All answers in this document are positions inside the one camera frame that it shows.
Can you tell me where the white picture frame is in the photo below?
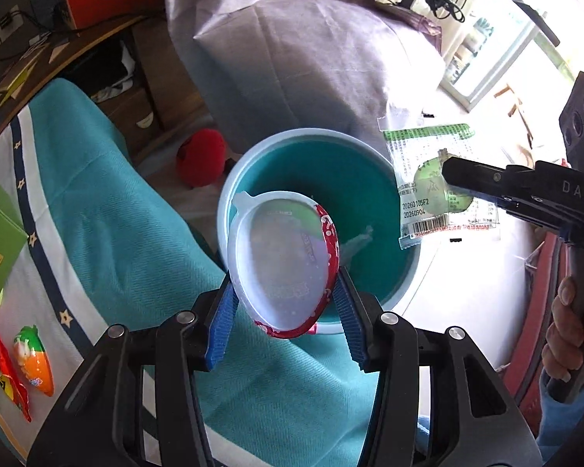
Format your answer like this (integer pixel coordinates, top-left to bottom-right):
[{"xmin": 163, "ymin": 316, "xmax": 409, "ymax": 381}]
[{"xmin": 440, "ymin": 14, "xmax": 541, "ymax": 112}]

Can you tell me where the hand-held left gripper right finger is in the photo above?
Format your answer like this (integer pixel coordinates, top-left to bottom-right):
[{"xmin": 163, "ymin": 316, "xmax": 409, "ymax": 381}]
[{"xmin": 333, "ymin": 269, "xmax": 541, "ymax": 467}]

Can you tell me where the large grey woven bag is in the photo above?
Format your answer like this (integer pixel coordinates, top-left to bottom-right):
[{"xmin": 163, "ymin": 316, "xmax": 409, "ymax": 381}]
[{"xmin": 163, "ymin": 0, "xmax": 443, "ymax": 156}]

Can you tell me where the teal striped star blanket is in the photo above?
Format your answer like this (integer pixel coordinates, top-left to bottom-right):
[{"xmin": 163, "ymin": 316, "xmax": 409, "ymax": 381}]
[{"xmin": 0, "ymin": 78, "xmax": 419, "ymax": 467}]

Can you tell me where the person's right hand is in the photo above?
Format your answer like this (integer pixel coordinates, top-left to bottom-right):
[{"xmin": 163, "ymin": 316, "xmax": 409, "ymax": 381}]
[{"xmin": 541, "ymin": 276, "xmax": 584, "ymax": 384}]

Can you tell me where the orange carrot shaped toy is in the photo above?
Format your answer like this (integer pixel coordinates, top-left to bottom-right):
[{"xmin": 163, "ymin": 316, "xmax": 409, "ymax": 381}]
[{"xmin": 14, "ymin": 325, "xmax": 55, "ymax": 397}]

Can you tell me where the black and white cloth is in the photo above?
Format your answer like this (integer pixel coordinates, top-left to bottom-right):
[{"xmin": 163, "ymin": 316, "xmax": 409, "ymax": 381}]
[{"xmin": 92, "ymin": 41, "xmax": 137, "ymax": 103}]

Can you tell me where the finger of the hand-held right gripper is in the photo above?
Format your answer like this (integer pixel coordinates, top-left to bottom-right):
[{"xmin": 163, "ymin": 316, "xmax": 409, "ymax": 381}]
[
  {"xmin": 440, "ymin": 154, "xmax": 541, "ymax": 200},
  {"xmin": 496, "ymin": 193, "xmax": 572, "ymax": 228}
]

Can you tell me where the red fabric item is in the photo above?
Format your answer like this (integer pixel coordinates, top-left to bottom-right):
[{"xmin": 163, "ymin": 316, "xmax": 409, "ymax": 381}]
[{"xmin": 503, "ymin": 233, "xmax": 565, "ymax": 414}]

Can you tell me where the yellow paper sheet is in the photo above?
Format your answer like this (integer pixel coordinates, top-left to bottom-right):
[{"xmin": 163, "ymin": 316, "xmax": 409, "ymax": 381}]
[{"xmin": 0, "ymin": 67, "xmax": 32, "ymax": 110}]

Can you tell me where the green printed clear packet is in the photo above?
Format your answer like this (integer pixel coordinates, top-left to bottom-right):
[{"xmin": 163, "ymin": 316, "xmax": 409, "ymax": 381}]
[{"xmin": 378, "ymin": 112, "xmax": 501, "ymax": 250}]

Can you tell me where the brown wooden desk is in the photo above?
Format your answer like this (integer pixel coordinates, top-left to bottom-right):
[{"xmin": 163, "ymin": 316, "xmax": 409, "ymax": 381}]
[{"xmin": 0, "ymin": 10, "xmax": 151, "ymax": 156}]

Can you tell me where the green cardboard box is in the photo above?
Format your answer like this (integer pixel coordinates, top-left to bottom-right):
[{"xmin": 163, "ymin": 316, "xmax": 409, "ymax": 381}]
[{"xmin": 0, "ymin": 169, "xmax": 30, "ymax": 302}]

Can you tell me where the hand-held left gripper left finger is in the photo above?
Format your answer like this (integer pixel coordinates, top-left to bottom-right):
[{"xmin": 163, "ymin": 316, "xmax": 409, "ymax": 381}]
[{"xmin": 26, "ymin": 272, "xmax": 239, "ymax": 467}]

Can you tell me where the red plush ball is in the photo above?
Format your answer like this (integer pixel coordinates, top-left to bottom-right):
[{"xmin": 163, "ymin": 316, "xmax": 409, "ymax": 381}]
[{"xmin": 176, "ymin": 129, "xmax": 227, "ymax": 188}]

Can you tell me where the white round red-rimmed lid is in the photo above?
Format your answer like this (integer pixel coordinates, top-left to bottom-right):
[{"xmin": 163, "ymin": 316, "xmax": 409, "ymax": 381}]
[{"xmin": 226, "ymin": 191, "xmax": 341, "ymax": 339}]

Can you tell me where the blue plastic trash bin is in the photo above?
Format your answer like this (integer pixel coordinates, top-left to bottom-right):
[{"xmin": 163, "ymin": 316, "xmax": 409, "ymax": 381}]
[{"xmin": 217, "ymin": 128, "xmax": 422, "ymax": 336}]

